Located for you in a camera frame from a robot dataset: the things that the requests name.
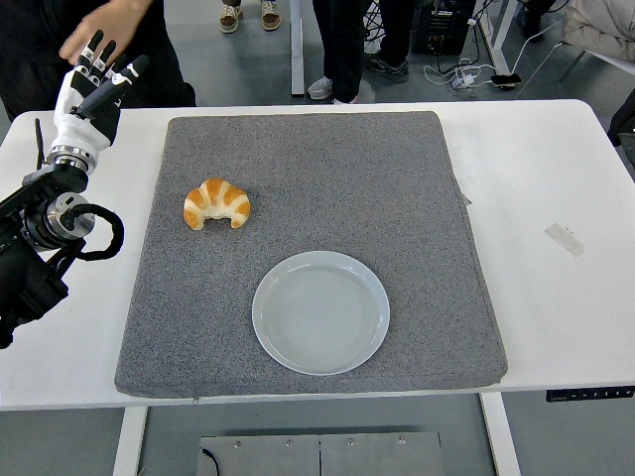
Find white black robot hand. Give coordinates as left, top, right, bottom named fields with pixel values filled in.
left=49, top=29, right=151, bottom=155

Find person's hand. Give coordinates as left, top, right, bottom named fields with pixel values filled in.
left=59, top=0, right=156, bottom=65

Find golden croissant bread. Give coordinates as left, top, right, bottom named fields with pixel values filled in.
left=183, top=177, right=252, bottom=232

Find pale grey round plate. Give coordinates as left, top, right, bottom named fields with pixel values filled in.
left=251, top=250, right=391, bottom=377

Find grey metal plate with screws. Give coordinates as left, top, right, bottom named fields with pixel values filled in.
left=197, top=430, right=444, bottom=476

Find person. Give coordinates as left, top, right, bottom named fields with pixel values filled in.
left=219, top=0, right=282, bottom=34
left=306, top=0, right=366, bottom=105
left=365, top=0, right=416, bottom=84
left=0, top=0, right=197, bottom=123

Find grey fabric mat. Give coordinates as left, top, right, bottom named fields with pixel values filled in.
left=113, top=109, right=510, bottom=399

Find white table leg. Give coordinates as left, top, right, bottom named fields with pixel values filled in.
left=112, top=406, right=149, bottom=476
left=479, top=394, right=522, bottom=476

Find black computer box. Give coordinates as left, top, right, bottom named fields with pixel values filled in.
left=412, top=0, right=470, bottom=56

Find white charger block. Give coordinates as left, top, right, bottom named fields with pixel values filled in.
left=448, top=68, right=480, bottom=90

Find white desk leg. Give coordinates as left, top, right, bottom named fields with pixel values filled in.
left=478, top=0, right=512, bottom=75

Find black phone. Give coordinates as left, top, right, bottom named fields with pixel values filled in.
left=490, top=72, right=524, bottom=91

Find beige padded jacket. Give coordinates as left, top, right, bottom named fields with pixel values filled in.
left=562, top=0, right=635, bottom=63

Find clear tape strip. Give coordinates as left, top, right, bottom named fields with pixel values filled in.
left=544, top=222, right=585, bottom=258

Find black cloth item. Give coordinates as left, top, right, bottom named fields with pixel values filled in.
left=607, top=88, right=635, bottom=148

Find black desk control panel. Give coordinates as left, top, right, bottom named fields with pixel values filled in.
left=546, top=385, right=635, bottom=403

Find grey desk post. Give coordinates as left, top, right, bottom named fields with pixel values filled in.
left=289, top=0, right=306, bottom=98

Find white floor cable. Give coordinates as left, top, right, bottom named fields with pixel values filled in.
left=424, top=57, right=497, bottom=91

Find thin black cable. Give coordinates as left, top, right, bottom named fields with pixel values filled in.
left=199, top=448, right=222, bottom=476

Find white chair frame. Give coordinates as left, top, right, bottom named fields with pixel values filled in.
left=513, top=42, right=589, bottom=99

